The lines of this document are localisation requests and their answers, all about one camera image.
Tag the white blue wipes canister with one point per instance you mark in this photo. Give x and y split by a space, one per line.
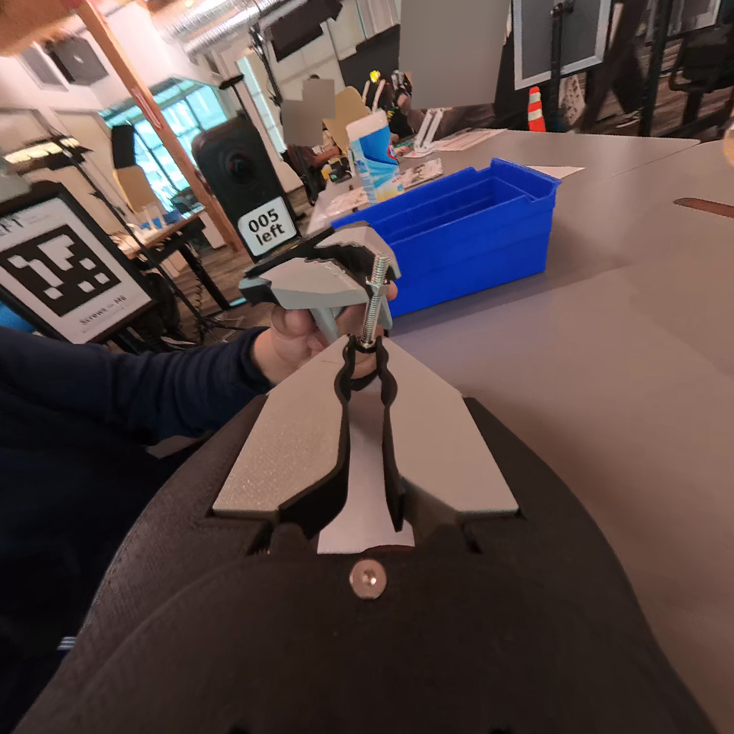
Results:
375 166

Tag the person's left hand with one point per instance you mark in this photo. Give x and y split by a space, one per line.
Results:
292 344

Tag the wooden side table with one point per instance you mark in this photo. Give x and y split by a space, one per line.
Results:
172 229

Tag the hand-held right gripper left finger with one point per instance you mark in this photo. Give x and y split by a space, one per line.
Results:
286 453

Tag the silver hex nut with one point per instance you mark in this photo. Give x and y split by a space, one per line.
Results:
379 288

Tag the orange white traffic cone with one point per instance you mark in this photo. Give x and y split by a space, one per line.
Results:
535 114

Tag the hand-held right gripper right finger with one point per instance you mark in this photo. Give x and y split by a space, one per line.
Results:
441 459

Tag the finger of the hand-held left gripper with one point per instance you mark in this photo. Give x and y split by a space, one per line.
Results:
315 286
378 244

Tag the black studio light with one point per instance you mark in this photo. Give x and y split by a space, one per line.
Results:
304 28

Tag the white paper sheet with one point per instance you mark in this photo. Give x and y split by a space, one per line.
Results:
553 171

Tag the blue plastic bin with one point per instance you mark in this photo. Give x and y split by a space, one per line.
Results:
470 246

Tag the silver hex bolt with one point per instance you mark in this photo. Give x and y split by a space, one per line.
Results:
371 321

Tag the person's left forearm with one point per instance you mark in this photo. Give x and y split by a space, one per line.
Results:
143 378

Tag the grey panel on black stand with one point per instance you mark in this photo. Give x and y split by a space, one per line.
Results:
585 40

